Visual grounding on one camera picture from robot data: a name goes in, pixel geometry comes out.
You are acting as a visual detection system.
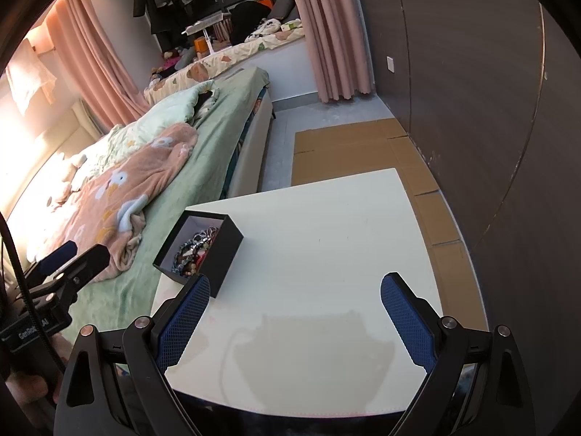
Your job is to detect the silver chain necklace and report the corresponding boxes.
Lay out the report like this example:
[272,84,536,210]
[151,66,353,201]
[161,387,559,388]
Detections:
[179,228,219,256]

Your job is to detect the peach flower print blanket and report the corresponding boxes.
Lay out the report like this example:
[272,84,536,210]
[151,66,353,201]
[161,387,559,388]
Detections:
[27,122,199,282]

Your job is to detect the floral windowsill mat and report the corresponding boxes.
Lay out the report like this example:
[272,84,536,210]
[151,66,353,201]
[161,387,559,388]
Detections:
[144,27,306,105]

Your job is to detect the pile of plush toys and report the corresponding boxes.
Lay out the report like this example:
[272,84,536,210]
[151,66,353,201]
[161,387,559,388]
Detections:
[152,48,201,82]

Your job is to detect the black jewelry box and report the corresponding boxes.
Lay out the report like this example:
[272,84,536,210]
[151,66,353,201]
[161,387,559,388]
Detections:
[153,209,245,299]

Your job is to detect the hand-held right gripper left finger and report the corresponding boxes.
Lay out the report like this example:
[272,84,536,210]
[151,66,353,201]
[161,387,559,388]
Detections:
[53,274,212,436]

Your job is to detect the brown rudraksha bead bracelet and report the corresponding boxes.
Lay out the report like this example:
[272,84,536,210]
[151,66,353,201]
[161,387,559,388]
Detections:
[174,254,210,279]

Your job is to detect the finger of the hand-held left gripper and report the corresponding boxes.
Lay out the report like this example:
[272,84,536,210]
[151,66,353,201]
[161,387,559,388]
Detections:
[53,243,112,292]
[23,241,79,283]

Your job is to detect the hanging pale cloth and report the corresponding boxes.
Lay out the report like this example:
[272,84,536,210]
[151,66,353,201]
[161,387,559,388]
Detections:
[4,39,57,116]

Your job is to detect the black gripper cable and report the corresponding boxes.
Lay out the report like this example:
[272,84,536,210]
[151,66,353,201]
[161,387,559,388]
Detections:
[0,213,69,375]

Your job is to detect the white patterned plush pillow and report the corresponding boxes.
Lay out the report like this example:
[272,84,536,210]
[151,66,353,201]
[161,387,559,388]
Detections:
[245,18,305,43]

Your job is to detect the hanging dark clothes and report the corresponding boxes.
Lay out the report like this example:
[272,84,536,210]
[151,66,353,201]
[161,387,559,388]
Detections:
[131,0,197,51]

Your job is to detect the bed with green sheet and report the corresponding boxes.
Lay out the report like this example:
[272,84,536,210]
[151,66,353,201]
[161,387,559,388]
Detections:
[0,66,275,355]

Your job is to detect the pink curtain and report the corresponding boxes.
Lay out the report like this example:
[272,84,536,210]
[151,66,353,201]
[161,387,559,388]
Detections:
[48,0,150,130]
[284,0,377,104]

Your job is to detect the black cloth heap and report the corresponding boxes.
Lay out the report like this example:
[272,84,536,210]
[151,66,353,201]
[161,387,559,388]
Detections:
[229,1,274,46]

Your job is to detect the flattened cardboard sheet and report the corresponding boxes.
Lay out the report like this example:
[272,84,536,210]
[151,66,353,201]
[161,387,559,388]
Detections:
[290,118,488,328]

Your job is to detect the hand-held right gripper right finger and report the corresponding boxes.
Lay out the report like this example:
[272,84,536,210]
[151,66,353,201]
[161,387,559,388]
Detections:
[380,272,535,436]

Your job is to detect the grey cushion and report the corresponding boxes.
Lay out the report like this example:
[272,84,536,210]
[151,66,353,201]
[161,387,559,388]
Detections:
[268,0,301,22]

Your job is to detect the white plush toy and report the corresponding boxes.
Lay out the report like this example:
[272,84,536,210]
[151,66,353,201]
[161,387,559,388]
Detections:
[48,152,90,206]

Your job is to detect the person's left hand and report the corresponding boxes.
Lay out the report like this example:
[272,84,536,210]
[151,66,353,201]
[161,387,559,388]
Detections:
[5,334,70,419]

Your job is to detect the white folding stand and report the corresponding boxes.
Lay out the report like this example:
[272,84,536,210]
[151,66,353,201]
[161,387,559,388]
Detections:
[182,13,233,55]

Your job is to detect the light green quilt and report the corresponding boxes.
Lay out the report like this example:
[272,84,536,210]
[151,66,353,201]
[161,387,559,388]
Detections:
[59,79,223,178]

